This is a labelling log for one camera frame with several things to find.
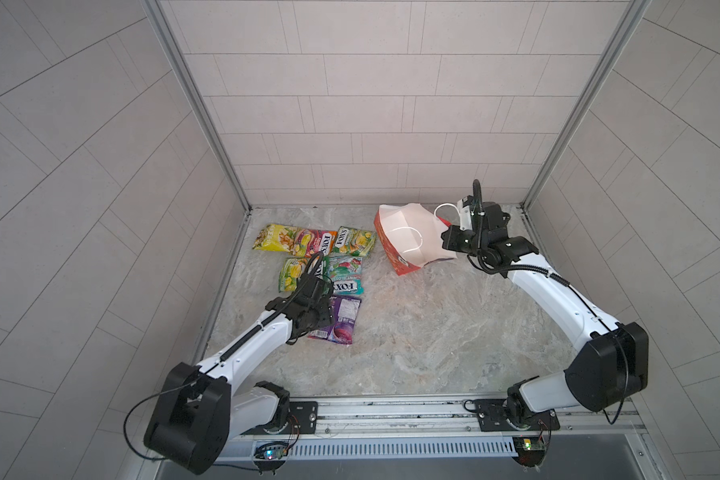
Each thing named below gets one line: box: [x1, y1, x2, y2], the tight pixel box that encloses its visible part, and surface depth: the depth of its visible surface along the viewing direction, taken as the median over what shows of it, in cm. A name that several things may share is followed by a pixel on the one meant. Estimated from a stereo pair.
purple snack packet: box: [308, 295, 362, 345], surface depth 86 cm
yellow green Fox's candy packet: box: [334, 226, 376, 257], surface depth 104 cm
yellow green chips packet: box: [252, 224, 298, 254], surface depth 104 cm
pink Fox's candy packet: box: [306, 230, 338, 258], surface depth 104 cm
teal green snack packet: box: [323, 252, 365, 295], surface depth 96 cm
